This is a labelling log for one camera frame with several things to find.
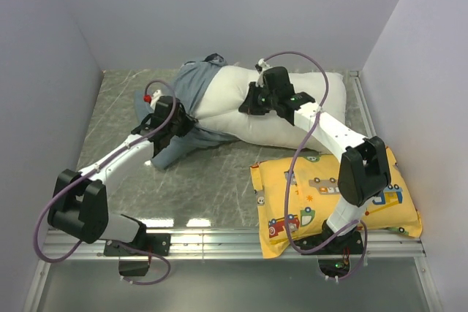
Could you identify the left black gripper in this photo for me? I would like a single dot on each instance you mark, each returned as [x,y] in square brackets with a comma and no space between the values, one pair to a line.
[188,122]

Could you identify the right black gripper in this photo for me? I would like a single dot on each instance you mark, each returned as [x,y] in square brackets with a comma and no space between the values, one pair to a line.
[251,106]

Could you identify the blue plaid pillowcase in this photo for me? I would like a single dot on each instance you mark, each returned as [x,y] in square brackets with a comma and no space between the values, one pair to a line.
[189,85]

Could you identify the white pillow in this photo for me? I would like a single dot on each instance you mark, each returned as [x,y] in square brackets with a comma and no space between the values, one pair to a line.
[218,111]

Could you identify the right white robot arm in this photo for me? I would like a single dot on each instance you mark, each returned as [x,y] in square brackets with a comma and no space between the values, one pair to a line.
[364,170]

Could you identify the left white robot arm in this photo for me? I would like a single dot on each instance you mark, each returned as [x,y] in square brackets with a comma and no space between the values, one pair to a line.
[80,205]

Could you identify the yellow cartoon vehicle pillow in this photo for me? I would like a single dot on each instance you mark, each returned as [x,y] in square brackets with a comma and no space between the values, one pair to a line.
[298,196]

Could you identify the black box under left base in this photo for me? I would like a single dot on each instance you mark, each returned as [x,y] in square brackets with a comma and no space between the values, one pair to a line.
[132,268]

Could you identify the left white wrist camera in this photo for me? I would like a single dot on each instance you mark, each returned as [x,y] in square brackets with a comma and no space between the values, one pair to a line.
[152,99]

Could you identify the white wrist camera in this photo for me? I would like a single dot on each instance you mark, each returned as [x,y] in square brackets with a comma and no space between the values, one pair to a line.
[261,66]
[152,99]

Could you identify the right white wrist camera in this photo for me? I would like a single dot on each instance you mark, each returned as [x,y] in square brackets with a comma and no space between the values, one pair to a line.
[261,66]

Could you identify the aluminium right side rail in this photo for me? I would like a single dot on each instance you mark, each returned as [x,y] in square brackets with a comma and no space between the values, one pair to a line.
[358,112]

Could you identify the aluminium rail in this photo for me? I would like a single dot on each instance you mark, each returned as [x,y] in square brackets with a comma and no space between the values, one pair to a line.
[358,112]
[243,243]

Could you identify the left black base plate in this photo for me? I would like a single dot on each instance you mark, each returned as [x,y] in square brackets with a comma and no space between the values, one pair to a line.
[157,244]

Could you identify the aluminium front rail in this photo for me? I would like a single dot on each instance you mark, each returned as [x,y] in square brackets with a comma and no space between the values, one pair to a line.
[243,243]

